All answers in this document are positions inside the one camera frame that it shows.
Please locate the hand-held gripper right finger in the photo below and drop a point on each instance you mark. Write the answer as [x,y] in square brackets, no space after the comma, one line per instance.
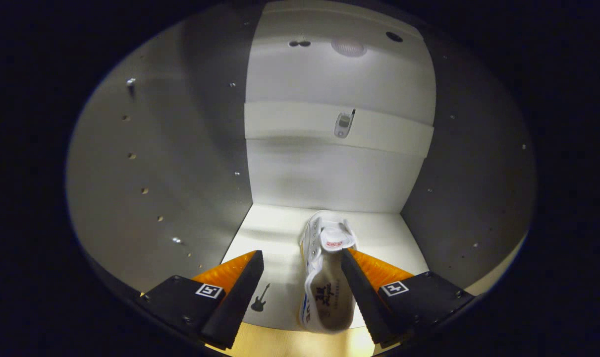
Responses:
[366,297]

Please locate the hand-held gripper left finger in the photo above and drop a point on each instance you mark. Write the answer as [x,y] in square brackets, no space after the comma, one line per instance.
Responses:
[238,297]

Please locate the white shoe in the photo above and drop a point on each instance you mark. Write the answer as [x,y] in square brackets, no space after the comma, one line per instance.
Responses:
[329,292]

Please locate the grey cabinet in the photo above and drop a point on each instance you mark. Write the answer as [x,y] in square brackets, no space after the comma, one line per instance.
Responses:
[329,163]

